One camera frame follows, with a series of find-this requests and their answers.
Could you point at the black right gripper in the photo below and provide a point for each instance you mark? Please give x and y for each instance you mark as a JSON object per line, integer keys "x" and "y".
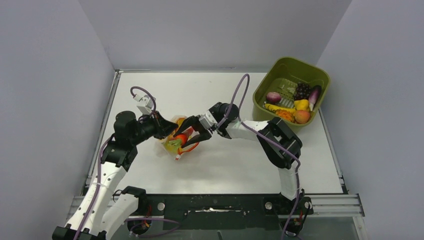
{"x": 195, "y": 122}

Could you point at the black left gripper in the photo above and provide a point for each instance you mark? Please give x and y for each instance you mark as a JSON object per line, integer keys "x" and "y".
{"x": 163, "y": 127}

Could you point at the clear zip top bag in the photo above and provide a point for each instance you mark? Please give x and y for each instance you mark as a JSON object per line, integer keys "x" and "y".
{"x": 185, "y": 150}

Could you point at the orange carrot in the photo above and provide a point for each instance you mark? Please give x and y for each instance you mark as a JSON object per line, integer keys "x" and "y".
{"x": 180, "y": 139}

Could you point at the yellow banana bunch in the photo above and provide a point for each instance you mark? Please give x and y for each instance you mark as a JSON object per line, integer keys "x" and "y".
{"x": 175, "y": 152}

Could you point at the dark purple grapes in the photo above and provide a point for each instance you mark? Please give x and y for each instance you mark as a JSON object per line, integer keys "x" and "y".
{"x": 302, "y": 92}

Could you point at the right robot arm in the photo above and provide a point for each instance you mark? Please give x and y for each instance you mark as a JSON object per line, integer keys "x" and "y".
{"x": 280, "y": 144}

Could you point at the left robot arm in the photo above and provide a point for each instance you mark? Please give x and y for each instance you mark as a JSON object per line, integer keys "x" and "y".
{"x": 94, "y": 219}

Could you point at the purple red onion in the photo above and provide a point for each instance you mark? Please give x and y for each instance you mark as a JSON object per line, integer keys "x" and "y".
{"x": 273, "y": 97}

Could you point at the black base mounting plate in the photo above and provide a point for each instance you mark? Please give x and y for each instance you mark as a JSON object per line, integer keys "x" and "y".
{"x": 292, "y": 225}

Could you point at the green plastic bin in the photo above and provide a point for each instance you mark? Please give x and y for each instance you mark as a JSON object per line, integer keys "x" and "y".
{"x": 283, "y": 78}

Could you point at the purple eggplant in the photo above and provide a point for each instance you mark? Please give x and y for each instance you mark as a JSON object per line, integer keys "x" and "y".
{"x": 314, "y": 96}

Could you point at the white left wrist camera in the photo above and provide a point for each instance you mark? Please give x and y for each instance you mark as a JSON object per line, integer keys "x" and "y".
{"x": 145, "y": 104}

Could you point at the aluminium frame rail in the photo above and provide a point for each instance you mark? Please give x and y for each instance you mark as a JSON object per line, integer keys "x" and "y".
{"x": 334, "y": 205}

